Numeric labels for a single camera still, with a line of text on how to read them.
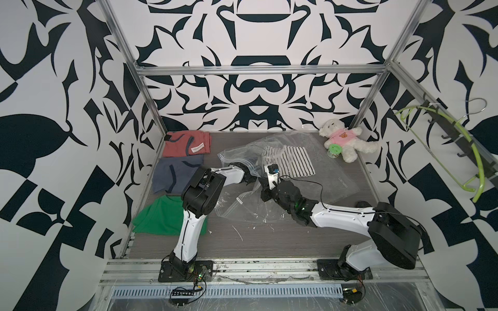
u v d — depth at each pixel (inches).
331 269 29.2
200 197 21.9
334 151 42.2
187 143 43.8
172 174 38.7
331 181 39.1
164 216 33.7
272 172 27.5
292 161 41.6
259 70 36.0
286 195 24.3
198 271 28.7
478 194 20.7
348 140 41.8
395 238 17.1
